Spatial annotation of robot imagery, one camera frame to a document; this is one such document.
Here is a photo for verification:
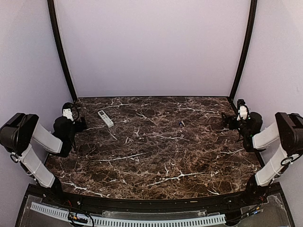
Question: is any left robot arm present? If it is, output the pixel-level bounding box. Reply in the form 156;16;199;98
0;113;87;206

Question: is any white slotted cable duct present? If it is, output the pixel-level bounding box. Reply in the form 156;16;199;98
30;202;226;227

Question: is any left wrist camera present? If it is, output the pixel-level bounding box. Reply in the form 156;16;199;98
62;102;74;121

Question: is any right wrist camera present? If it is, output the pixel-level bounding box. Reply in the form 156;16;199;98
237;99;250;121

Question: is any right black frame post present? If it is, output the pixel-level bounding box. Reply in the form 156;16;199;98
229;0;258;103

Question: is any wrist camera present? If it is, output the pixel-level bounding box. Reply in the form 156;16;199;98
237;99;250;121
62;102;74;121

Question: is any black frame post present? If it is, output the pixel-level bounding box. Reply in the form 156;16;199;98
229;0;258;103
47;0;78;102

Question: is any left black frame post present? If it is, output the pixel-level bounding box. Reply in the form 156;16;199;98
47;0;78;102

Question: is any black front rail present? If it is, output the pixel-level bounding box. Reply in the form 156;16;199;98
26;183;282;215

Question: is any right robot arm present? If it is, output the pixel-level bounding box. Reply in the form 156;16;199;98
221;112;303;205

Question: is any white remote control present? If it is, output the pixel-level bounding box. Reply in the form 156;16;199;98
98;110;114;128

